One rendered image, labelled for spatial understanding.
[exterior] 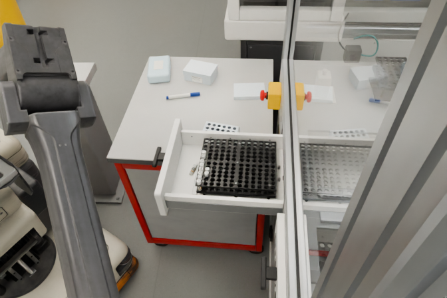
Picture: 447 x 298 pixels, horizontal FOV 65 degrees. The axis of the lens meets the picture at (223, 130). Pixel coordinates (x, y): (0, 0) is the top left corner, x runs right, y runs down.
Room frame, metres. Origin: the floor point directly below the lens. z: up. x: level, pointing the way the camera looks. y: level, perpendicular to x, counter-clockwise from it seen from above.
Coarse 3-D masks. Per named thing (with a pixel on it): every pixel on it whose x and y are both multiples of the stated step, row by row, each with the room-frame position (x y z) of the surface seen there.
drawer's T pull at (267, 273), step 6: (264, 258) 0.34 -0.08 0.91; (264, 264) 0.33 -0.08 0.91; (264, 270) 0.31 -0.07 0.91; (270, 270) 0.31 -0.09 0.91; (276, 270) 0.31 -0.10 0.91; (264, 276) 0.30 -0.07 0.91; (270, 276) 0.30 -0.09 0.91; (276, 276) 0.30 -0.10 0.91; (264, 282) 0.29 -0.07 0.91; (264, 288) 0.28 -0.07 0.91
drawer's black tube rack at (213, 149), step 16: (240, 144) 0.70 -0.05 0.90; (256, 144) 0.70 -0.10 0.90; (208, 160) 0.65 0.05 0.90; (224, 160) 0.64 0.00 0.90; (240, 160) 0.66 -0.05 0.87; (256, 160) 0.64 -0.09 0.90; (272, 160) 0.63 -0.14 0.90; (208, 176) 0.59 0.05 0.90; (224, 176) 0.61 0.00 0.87; (240, 176) 0.59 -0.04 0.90; (256, 176) 0.58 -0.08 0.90; (272, 176) 0.60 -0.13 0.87; (208, 192) 0.56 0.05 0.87; (224, 192) 0.55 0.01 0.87; (240, 192) 0.55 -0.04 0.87; (256, 192) 0.55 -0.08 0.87; (272, 192) 0.55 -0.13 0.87
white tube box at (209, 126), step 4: (208, 124) 0.90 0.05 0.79; (212, 124) 0.90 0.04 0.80; (216, 124) 0.89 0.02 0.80; (220, 124) 0.89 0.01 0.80; (224, 124) 0.89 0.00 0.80; (204, 128) 0.88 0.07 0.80; (208, 128) 0.89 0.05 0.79; (212, 128) 0.88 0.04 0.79; (216, 128) 0.87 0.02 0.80; (220, 128) 0.87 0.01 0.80; (224, 128) 0.87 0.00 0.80; (228, 128) 0.88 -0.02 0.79; (232, 128) 0.87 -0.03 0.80; (236, 128) 0.87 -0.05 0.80
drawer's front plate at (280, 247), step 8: (280, 216) 0.44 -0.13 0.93; (280, 224) 0.41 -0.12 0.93; (280, 232) 0.39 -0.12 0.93; (280, 240) 0.37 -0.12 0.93; (280, 248) 0.35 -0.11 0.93; (280, 256) 0.34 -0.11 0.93; (280, 264) 0.32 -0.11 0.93; (280, 272) 0.30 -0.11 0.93; (280, 280) 0.28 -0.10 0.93; (280, 288) 0.27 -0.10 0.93; (280, 296) 0.25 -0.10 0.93
